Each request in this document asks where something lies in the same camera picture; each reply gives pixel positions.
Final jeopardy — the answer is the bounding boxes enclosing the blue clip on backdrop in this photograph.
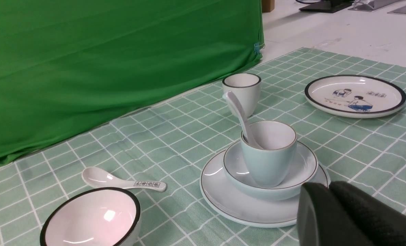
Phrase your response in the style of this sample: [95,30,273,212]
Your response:
[253,42,261,56]

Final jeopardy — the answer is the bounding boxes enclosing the light blue cup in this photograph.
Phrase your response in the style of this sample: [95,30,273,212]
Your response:
[240,121,297,188]

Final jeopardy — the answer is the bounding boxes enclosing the white plate cartoon figures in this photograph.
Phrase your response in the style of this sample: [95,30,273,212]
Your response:
[304,74,406,119]

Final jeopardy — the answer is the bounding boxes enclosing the green checkered tablecloth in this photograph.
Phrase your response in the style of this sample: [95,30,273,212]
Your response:
[0,48,406,246]

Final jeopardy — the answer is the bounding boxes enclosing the green backdrop cloth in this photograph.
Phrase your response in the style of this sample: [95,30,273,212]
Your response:
[0,0,264,167]

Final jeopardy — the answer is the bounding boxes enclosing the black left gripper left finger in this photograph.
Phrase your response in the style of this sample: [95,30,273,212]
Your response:
[297,182,374,246]

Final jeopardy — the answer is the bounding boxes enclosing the white bowl black rim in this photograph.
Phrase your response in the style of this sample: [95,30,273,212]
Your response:
[39,187,142,246]

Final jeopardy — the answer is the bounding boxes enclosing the plain white spoon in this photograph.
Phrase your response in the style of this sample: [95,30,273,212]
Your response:
[223,91,263,149]

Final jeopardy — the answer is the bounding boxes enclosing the dark equipment on floor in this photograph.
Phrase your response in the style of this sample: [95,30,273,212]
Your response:
[296,0,406,15]

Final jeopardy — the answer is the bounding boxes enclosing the light blue shallow bowl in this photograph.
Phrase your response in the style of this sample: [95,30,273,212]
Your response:
[223,141,318,201]

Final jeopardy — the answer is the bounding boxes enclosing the white cup black rim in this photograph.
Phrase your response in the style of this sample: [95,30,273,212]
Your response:
[222,73,262,117]

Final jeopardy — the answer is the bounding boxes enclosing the brown cardboard box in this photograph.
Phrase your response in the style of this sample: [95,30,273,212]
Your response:
[262,0,275,13]

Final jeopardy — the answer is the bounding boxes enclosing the white spoon patterned handle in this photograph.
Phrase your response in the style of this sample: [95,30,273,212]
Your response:
[81,167,167,192]

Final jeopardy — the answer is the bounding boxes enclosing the light blue plate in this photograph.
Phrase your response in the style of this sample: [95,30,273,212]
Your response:
[200,150,331,228]

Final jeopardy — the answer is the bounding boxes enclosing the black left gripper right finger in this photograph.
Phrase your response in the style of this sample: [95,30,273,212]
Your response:
[329,181,406,246]

